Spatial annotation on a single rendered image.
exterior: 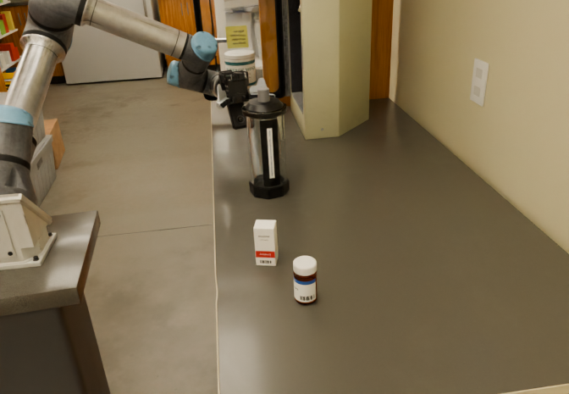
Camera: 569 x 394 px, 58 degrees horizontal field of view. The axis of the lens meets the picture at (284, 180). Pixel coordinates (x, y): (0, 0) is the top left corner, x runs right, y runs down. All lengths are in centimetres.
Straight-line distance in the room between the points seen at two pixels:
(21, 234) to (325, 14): 98
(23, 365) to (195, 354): 106
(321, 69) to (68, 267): 91
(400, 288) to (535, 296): 23
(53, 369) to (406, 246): 81
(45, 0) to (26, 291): 73
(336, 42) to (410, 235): 69
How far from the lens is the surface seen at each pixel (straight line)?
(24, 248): 118
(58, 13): 147
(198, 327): 236
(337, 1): 156
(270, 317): 91
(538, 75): 125
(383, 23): 200
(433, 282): 101
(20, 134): 122
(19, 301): 112
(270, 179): 126
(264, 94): 121
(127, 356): 231
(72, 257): 118
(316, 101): 161
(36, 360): 129
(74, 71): 676
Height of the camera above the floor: 153
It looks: 26 degrees down
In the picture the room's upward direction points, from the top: 3 degrees counter-clockwise
